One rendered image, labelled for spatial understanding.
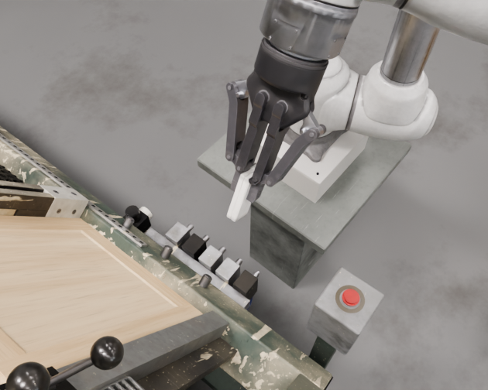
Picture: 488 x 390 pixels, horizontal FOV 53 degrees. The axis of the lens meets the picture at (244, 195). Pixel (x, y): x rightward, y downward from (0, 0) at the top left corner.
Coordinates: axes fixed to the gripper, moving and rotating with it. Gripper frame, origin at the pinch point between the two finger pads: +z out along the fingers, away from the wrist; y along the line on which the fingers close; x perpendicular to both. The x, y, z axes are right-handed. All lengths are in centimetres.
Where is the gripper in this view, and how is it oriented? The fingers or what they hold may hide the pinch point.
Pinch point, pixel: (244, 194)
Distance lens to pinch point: 63.0
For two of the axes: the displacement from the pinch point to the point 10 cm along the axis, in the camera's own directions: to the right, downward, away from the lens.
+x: 5.5, -3.5, 7.5
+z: -2.8, 7.7, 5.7
